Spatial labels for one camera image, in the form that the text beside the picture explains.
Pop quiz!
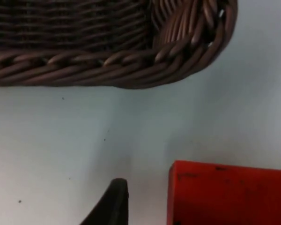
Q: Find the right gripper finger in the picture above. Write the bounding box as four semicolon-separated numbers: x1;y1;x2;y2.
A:
79;178;130;225

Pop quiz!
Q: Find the red cube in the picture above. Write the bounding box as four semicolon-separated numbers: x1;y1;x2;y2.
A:
166;160;281;225

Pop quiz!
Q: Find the dark brown wicker basket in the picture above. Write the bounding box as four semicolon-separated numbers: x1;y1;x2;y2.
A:
0;0;238;90

